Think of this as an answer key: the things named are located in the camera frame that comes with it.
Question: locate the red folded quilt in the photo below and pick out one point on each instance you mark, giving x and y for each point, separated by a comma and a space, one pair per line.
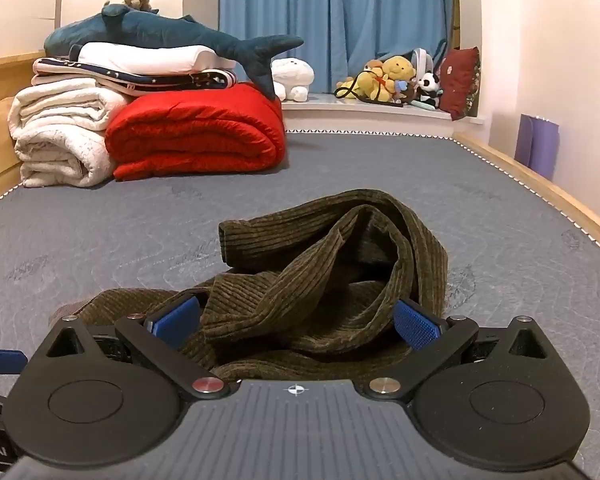
195, 130

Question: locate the blue curtain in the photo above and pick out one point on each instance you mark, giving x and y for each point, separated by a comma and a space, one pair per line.
330, 20

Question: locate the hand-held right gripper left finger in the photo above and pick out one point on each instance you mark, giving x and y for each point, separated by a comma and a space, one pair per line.
177, 319

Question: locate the white window sill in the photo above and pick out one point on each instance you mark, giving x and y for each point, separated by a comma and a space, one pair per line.
360, 112

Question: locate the white plush toy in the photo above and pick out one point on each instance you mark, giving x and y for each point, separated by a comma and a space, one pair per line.
292, 75

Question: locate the white folded blanket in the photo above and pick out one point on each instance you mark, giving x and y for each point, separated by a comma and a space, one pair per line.
55, 130

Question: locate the panda plush toy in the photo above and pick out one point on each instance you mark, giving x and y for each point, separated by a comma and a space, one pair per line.
429, 85

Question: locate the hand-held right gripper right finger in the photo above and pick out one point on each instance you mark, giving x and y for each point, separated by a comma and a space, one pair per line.
419, 326

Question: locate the white pillow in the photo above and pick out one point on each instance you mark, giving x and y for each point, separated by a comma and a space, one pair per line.
145, 59

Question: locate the purple rolled mat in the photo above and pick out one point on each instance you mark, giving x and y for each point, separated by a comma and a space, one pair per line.
537, 145

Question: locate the yellow bear plush toy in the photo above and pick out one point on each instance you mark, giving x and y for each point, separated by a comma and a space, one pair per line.
397, 69

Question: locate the navy star-patterned folded blanket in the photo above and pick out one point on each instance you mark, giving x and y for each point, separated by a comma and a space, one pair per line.
130, 79

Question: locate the wooden bed frame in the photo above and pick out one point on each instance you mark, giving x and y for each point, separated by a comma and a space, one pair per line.
0, 80

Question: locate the dark red cushion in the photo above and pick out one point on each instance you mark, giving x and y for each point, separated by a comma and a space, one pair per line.
460, 82

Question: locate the blue shark plush toy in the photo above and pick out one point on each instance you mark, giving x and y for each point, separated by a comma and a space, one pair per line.
145, 32

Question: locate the brown plush toy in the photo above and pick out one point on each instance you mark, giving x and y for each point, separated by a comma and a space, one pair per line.
139, 2

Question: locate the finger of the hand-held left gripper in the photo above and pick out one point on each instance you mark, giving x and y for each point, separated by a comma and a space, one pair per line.
0, 360

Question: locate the grey quilted bed mattress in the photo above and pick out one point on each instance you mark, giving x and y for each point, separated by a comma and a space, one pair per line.
130, 240

